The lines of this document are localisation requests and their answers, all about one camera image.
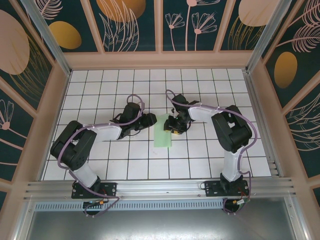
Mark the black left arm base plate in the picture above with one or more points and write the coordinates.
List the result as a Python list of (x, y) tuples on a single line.
[(110, 190)]

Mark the aluminium side rail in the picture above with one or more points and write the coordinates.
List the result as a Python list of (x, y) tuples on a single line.
[(262, 125)]

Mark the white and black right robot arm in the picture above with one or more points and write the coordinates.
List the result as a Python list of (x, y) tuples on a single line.
[(232, 165)]

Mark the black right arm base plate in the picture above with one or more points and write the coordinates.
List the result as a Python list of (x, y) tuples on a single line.
[(212, 190)]

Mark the long aluminium mounting rail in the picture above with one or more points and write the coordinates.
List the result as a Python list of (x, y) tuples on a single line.
[(160, 187)]

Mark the grey metal sheet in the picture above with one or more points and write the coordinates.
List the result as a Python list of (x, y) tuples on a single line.
[(160, 225)]

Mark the aluminium corner post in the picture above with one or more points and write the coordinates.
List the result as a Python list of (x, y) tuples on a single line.
[(47, 37), (269, 37)]

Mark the light green paper sheet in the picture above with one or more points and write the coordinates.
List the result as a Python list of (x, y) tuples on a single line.
[(162, 140)]

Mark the small circuit board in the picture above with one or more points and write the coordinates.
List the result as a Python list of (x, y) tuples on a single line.
[(95, 203), (241, 202)]

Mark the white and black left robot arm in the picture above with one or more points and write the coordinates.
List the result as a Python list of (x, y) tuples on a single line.
[(107, 132)]

